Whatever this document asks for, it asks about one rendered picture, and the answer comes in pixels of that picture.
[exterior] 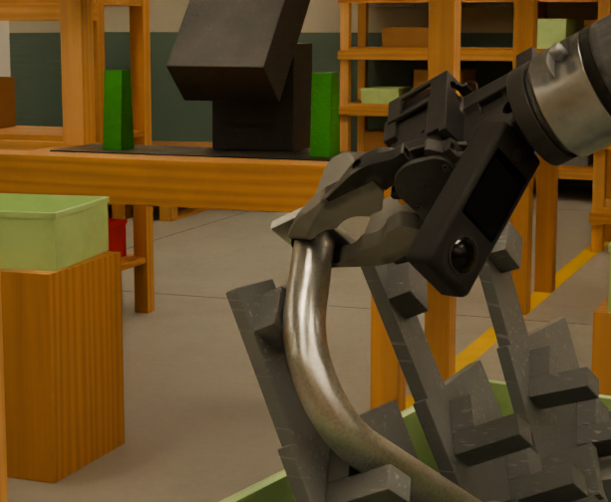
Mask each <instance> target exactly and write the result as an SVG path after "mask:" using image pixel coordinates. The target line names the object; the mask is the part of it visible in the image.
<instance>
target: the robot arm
mask: <svg viewBox="0 0 611 502"><path fill-rule="evenodd" d="M470 84H475V91H474V90H473V89H472V88H471V87H470V86H469V85H470ZM428 88H429V89H428ZM426 89H427V90H426ZM423 90H425V91H424V92H423ZM456 91H458V92H459V93H460V94H461V95H462V96H463V98H460V97H459V96H458V94H457V93H456ZM421 92H422V93H421ZM419 93H420V94H419ZM417 94H418V95H417ZM414 95H416V96H415V97H414ZM412 97H413V98H412ZM410 98H411V99H410ZM408 99H409V100H408ZM405 100H407V101H406V102H405ZM384 144H385V145H386V146H387V147H377V148H374V149H372V150H370V151H368V152H366V153H364V154H363V155H361V156H360V157H359V158H357V159H356V160H355V159H354V157H353V156H352V154H351V153H349V152H343V153H340V154H338V155H336V156H334V157H333V158H332V159H331V160H330V161H329V162H328V163H327V165H326V167H325V169H324V172H323V175H322V177H321V180H320V182H319V185H318V188H317V190H316V193H315V195H314V197H313V198H311V199H310V200H309V201H308V202H307V204H306V205H305V206H304V207H303V208H302V209H301V210H300V211H299V212H298V214H297V215H296V217H295V219H294V220H293V222H292V225H291V227H290V229H289V232H288V236H289V238H290V239H291V240H302V241H313V240H315V237H316V236H317V235H318V234H319V233H321V232H322V231H325V230H328V229H335V228H337V227H338V226H339V225H340V224H341V223H342V222H343V221H345V220H346V219H348V218H351V217H355V216H369V215H371V214H372V215H371V218H370V220H369V223H368V225H367V228H366V230H365V233H364V234H363V235H361V237H360V238H359V239H358V240H357V241H356V242H354V243H352V244H349V245H345V246H338V247H337V248H335V249H334V255H333V263H332V268H341V267H372V266H380V265H385V264H390V263H394V264H396V265H398V264H402V263H406V262H409V263H410V264H411V265H412V266H413V267H414V268H415V269H416V270H417V271H418V272H419V273H420V274H421V275H422V276H423V277H424V278H425V279H426V280H427V281H429V282H430V283H431V284H432V285H433V286H434V287H435V288H436V289H437V290H438V291H439V292H440V293H441V294H442V295H445V296H453V297H465V296H466V295H467V294H468V293H469V291H470V289H471V287H472V286H473V284H474V282H475V280H476V278H477V277H478V275H479V273H480V271H481V269H482V267H483V266H484V264H485V262H486V260H487V258H488V256H489V255H490V253H491V251H492V249H493V247H494V245H495V244H496V242H497V240H498V238H499V236H500V235H501V233H502V231H503V229H504V227H505V225H506V224H507V222H508V220H509V218H510V216H511V214H512V213H513V211H514V209H515V207H516V205H517V203H518V202H519V200H520V198H521V196H522V194H523V193H524V191H525V189H526V187H527V185H528V183H529V182H530V180H531V178H532V176H533V174H534V172H535V171H536V169H537V167H538V165H539V164H540V161H539V159H538V157H537V156H536V155H535V154H534V152H535V151H536V152H537V153H538V154H539V155H540V156H541V157H542V158H543V159H544V160H545V161H547V162H548V163H550V164H552V165H561V164H563V163H565V162H567V161H569V160H571V159H573V158H575V157H577V156H578V155H579V156H588V155H590V154H592V153H594V152H596V151H598V150H600V149H602V148H604V147H606V146H608V145H610V144H611V14H609V15H607V16H606V17H604V18H602V19H600V20H598V21H597V22H595V23H593V24H591V25H589V26H588V27H586V28H584V29H583V30H581V31H579V32H577V33H575V34H573V35H571V36H570V37H568V38H566V39H564V40H562V41H560V42H559V43H555V44H553V45H552V46H551V47H550V48H548V49H546V50H544V51H542V52H540V53H539V54H538V53H537V52H536V50H535V49H534V48H533V47H531V48H529V49H527V50H525V51H523V52H521V53H520V54H518V55H516V69H514V70H512V71H510V72H509V73H508V74H506V75H504V76H502V77H500V78H499V79H497V80H495V81H493V82H491V83H489V84H487V85H486V86H484V87H482V88H480V89H479V88H478V85H477V83H476V82H475V81H467V82H464V83H459V82H458V81H457V79H456V78H455V77H454V76H453V75H452V74H451V73H450V72H449V71H448V70H446V71H444V72H443V73H441V74H439V75H437V76H436V77H434V78H432V79H430V80H428V81H427V82H425V83H423V84H421V85H419V86H418V87H416V88H414V89H412V90H410V91H409V92H407V93H405V94H403V95H402V96H400V97H398V98H396V99H394V100H393V101H391V102H389V110H388V121H387V122H386V123H385V130H384ZM391 186H392V189H391V196H389V197H387V198H385V199H384V190H387V189H388V188H389V187H391ZM398 199H403V200H404V201H405V202H406V203H407V204H405V205H401V204H400V202H399V201H398Z"/></svg>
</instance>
